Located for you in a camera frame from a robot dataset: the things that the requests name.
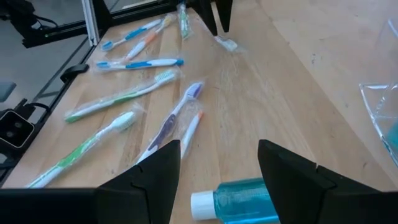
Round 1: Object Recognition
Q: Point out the teal mouthwash bottle white cap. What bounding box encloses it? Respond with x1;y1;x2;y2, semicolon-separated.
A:
384;124;398;162
190;177;280;224

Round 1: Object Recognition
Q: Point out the orange white toothbrush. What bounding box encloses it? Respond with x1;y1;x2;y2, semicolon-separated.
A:
178;110;205;159
213;34;246;54
123;15;174;62

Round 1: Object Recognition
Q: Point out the black table-level camera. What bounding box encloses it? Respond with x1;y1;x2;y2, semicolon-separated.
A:
0;110;35;150

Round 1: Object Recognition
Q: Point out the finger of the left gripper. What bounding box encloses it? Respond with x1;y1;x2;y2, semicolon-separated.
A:
191;0;218;35
216;0;234;34

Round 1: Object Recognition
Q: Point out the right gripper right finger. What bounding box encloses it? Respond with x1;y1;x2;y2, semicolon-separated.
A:
257;139;398;224

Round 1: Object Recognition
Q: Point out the clear acrylic organizer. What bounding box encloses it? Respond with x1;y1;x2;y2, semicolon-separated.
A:
359;18;398;169

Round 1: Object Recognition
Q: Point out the green white toothbrush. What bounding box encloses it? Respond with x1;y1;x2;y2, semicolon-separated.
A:
177;2;192;40
26;111;137;190
63;68;181;124

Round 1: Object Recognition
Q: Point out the blue white toothbrush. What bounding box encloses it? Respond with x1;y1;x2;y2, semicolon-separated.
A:
93;57;185;73
99;17;164;52

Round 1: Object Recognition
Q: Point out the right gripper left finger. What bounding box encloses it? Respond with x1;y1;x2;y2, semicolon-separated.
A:
0;139;182;224

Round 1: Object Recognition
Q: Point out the purple white toothbrush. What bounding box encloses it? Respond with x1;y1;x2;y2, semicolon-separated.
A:
135;80;206;164

